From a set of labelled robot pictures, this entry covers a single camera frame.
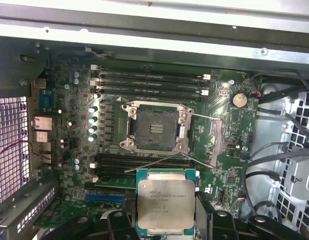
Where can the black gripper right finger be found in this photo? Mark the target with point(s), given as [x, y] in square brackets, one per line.
[219, 227]

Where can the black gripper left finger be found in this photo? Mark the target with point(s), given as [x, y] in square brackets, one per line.
[117, 227]

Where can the silver CPU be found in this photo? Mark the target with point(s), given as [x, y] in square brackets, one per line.
[165, 200]

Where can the metal socket cover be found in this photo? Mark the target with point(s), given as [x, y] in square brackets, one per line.
[217, 142]

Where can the CPU socket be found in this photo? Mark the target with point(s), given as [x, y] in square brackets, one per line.
[157, 127]

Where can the blue expansion slot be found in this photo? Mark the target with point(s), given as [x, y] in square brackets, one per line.
[104, 197]

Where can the green motherboard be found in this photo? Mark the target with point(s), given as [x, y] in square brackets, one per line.
[219, 180]

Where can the metal drive cage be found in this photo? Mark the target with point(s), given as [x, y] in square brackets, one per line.
[302, 172]

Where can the round coin battery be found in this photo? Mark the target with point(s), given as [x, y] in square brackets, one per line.
[239, 99]

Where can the black open PC case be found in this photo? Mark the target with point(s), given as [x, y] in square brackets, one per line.
[154, 42]

